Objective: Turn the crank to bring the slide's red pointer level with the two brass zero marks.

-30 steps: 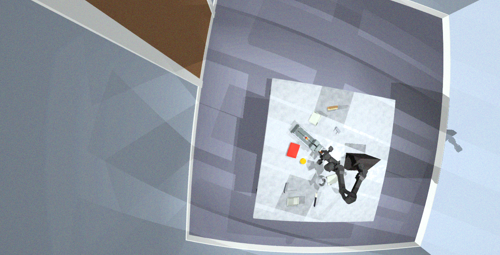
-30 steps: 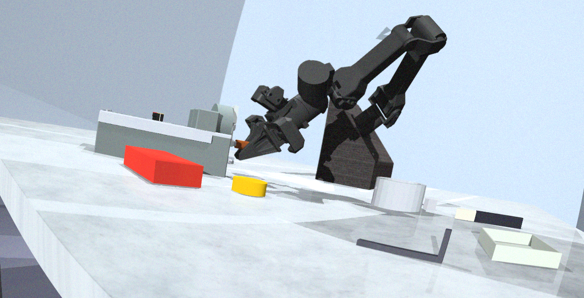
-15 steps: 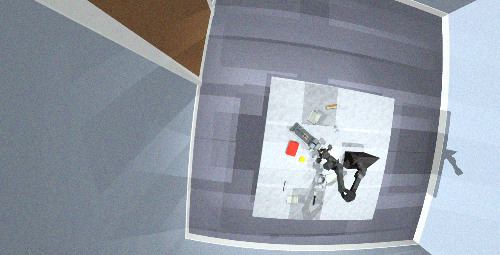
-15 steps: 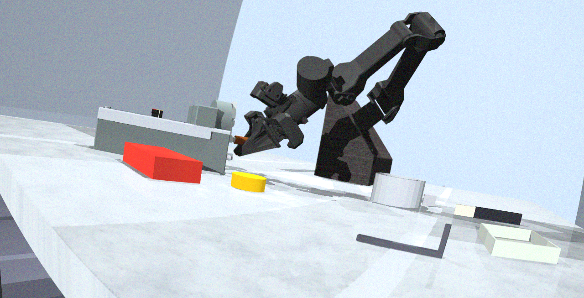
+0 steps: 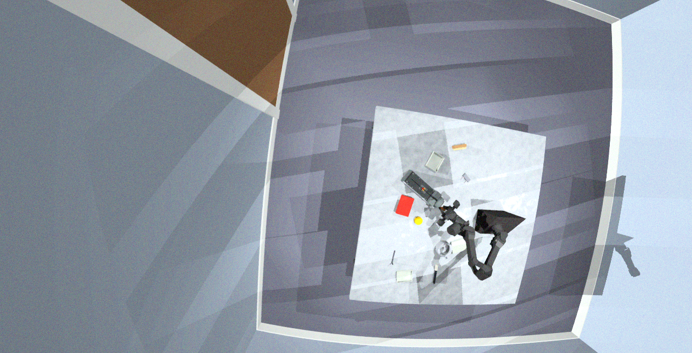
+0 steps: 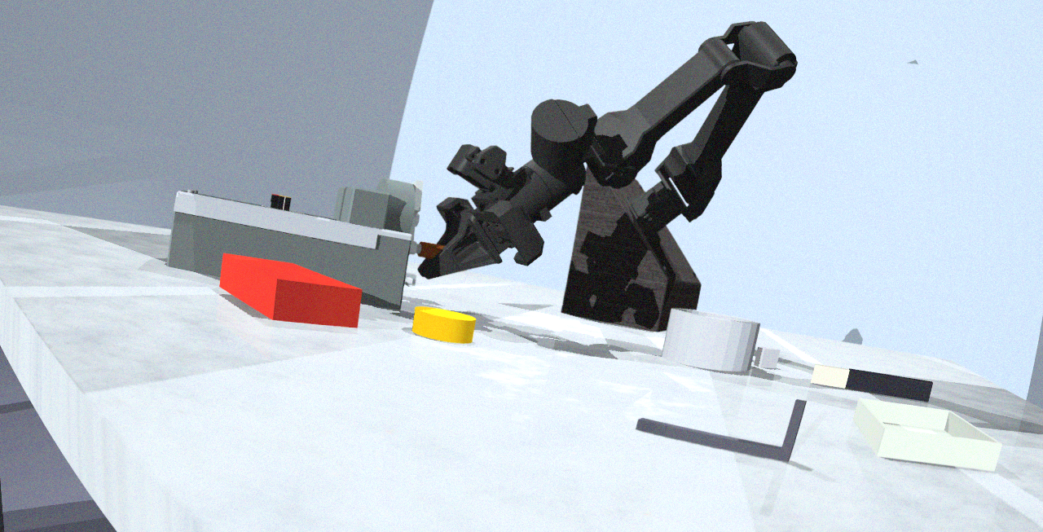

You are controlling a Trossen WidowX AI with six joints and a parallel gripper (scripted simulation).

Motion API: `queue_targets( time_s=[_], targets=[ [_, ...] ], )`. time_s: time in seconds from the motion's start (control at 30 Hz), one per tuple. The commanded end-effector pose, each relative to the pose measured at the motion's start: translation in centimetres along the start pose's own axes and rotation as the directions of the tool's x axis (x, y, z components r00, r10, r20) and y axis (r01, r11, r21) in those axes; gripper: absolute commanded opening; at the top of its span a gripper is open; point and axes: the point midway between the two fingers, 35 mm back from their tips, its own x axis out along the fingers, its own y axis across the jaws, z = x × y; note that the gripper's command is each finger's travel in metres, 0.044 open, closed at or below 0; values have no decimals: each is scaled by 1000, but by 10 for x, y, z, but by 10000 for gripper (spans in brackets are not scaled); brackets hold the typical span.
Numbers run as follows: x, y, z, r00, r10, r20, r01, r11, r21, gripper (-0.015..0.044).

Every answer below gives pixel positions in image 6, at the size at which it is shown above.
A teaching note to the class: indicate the yellow short cylinder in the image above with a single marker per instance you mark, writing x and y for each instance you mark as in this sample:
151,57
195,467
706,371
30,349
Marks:
443,325

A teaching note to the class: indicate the red rectangular block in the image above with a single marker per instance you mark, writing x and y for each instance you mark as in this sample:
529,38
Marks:
290,293

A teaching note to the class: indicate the dark grey l-shaped bar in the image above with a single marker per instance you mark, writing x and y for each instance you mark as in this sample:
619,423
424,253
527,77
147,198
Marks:
731,443

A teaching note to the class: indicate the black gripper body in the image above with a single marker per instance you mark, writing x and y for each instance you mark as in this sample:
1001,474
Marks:
509,223

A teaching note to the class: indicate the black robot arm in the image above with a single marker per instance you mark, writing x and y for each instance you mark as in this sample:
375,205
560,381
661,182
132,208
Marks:
619,144

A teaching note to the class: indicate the grey cylinder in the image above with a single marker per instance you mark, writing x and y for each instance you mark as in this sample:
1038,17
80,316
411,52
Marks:
710,340

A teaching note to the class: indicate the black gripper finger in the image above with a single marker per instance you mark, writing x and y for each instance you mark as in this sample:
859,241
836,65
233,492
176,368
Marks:
469,249
452,227

